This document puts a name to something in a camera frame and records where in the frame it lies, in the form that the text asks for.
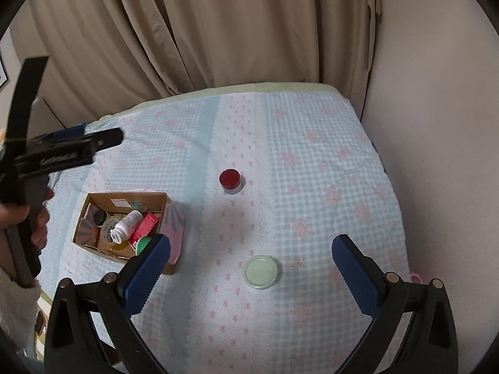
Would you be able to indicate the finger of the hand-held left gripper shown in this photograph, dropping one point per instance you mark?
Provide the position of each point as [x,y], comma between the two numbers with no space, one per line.
[107,139]
[64,133]

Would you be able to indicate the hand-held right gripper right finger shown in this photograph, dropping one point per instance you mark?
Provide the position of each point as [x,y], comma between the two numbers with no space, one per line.
[354,276]

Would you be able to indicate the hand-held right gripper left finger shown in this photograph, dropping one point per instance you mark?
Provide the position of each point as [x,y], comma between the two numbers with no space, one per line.
[148,276]

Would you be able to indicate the dark green lid white jar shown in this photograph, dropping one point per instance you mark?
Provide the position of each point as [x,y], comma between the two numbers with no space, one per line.
[144,244]

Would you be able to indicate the small red box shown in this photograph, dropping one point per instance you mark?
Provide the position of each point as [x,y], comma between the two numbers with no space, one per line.
[146,228]

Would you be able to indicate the white pill bottle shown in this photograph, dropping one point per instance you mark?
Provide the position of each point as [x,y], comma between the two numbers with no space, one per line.
[126,224]

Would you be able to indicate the clear tape roll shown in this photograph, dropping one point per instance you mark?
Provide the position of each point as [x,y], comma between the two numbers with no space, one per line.
[109,228]

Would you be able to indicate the brown cardboard box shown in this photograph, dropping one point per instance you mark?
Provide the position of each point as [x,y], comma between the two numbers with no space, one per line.
[117,202]

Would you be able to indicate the small black lid jar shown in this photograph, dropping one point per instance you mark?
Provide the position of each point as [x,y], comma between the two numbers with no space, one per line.
[99,216]

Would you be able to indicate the pale green round lid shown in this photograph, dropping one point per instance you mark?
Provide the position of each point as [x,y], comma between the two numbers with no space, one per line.
[262,272]

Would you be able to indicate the red lid jar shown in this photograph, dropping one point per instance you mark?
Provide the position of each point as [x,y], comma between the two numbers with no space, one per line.
[230,179]

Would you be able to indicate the person's left forearm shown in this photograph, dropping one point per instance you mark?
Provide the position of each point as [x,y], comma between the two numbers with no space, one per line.
[17,304]

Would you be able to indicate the person's left hand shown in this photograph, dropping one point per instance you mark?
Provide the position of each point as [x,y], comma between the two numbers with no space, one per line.
[41,222]

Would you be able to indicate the grey headboard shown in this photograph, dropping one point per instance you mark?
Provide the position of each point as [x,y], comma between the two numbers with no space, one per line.
[48,115]

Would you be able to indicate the pink plastic object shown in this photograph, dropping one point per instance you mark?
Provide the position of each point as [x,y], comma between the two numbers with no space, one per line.
[416,278]

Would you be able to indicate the beige curtain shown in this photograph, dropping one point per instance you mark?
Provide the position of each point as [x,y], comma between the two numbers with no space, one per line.
[97,35]
[265,23]

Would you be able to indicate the pale green bed mattress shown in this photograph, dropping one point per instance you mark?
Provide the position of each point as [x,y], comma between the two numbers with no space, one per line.
[241,86]

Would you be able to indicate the framed wall poster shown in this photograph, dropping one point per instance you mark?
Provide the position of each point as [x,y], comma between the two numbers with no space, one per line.
[3,68]

